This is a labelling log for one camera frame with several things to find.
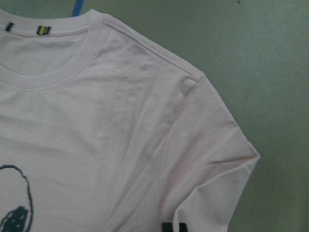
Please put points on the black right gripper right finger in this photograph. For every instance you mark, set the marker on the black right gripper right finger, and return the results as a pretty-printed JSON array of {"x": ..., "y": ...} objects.
[{"x": 183, "y": 227}]

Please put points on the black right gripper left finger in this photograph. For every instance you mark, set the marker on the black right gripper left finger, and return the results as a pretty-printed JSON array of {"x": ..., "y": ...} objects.
[{"x": 167, "y": 227}]

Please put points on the pink printed t-shirt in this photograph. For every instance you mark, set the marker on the pink printed t-shirt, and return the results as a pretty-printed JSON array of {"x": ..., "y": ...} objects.
[{"x": 103, "y": 130}]

